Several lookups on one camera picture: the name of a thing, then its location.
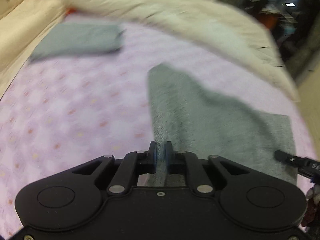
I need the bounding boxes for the folded grey-blue garment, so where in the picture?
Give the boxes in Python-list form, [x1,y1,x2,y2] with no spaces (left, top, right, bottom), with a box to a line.
[29,21,124,61]

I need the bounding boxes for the red cloth item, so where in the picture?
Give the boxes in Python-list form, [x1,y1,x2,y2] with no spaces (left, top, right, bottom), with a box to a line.
[66,8,77,16]

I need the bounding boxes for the purple checkered bed sheet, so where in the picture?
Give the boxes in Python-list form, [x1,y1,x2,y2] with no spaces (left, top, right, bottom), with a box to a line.
[1,23,317,238]

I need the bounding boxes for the grey knit pants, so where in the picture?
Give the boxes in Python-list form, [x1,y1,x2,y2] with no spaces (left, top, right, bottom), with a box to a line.
[148,64,297,186]

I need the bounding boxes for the cream pillow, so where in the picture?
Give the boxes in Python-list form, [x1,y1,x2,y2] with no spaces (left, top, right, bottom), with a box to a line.
[1,0,66,95]

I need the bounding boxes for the cream duvet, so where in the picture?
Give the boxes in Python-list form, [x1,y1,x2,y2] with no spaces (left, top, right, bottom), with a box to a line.
[60,0,299,101]

